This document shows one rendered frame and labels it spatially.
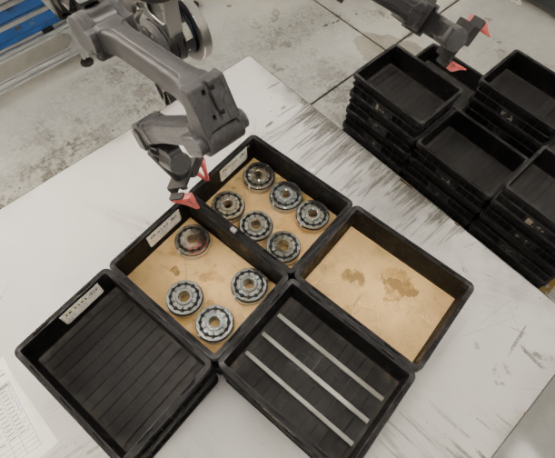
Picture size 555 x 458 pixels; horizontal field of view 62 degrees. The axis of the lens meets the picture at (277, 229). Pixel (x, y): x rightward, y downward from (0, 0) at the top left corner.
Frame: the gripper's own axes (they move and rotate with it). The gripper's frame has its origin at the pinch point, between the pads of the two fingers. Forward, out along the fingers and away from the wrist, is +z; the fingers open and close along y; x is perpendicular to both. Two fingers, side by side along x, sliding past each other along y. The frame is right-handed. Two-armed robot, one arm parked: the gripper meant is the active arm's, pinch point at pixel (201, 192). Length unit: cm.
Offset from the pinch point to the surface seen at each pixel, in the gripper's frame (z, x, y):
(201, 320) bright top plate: 15.1, -0.6, -32.0
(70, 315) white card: -3.9, 26.8, -39.1
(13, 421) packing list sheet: 7, 47, -66
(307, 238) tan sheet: 28.7, -20.1, 0.4
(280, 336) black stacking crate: 28.6, -17.9, -30.8
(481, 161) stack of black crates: 101, -60, 82
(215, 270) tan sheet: 16.9, 1.3, -15.8
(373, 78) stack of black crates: 63, -18, 110
